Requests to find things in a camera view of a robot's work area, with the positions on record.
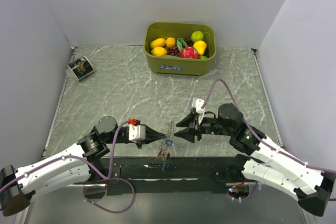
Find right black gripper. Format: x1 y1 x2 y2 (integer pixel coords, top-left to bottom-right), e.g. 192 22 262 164
174 110 233 143

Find blue tag key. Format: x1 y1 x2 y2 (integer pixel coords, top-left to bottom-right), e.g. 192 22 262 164
162 162 166 172
166 140 173 146

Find metal keyring disc with rings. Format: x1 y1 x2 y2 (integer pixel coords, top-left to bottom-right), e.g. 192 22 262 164
156 121 175 162

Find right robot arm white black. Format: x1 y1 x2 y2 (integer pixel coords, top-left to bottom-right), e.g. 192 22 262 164
175 99 335 217

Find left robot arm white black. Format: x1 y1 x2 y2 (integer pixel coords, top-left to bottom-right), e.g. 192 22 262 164
1 116 167 217

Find olive green plastic bin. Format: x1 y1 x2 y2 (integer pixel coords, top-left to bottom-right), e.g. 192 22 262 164
143 22 216 76

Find pink dragon fruit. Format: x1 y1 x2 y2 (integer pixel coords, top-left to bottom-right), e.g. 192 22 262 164
180 47 200 59

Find dark red grapes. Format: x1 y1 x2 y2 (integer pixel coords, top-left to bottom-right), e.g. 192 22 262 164
166 38 193 57

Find yellow mango lower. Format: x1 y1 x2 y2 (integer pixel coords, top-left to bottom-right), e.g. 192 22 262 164
151 47 167 57

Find yellow mango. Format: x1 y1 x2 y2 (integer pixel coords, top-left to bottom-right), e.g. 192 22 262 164
151 47 167 57
150 38 166 49

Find yellow pear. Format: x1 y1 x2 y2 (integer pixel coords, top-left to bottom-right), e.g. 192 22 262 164
193 40 207 56

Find orange fruit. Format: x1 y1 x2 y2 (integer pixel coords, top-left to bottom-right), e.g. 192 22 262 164
166 37 176 48

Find yellow mango upper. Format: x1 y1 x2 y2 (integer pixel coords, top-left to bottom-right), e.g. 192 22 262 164
150 38 166 49

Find green apple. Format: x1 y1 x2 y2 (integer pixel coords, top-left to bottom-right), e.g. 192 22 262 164
191 31 204 43

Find black printed can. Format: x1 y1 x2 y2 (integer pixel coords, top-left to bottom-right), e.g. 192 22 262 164
67 57 95 82

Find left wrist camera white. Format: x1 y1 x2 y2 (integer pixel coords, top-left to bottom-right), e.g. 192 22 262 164
128 119 145 143

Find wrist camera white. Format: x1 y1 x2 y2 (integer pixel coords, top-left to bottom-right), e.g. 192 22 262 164
190 97 205 124
128 119 145 143

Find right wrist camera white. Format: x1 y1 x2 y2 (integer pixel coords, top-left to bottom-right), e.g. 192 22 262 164
190 97 205 124

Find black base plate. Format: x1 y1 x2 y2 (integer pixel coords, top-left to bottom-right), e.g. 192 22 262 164
94 157 261 198

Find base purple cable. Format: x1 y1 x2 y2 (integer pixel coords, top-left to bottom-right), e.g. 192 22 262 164
83 177 136 213

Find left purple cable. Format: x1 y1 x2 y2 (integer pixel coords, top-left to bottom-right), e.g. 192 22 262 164
0 119 132 211

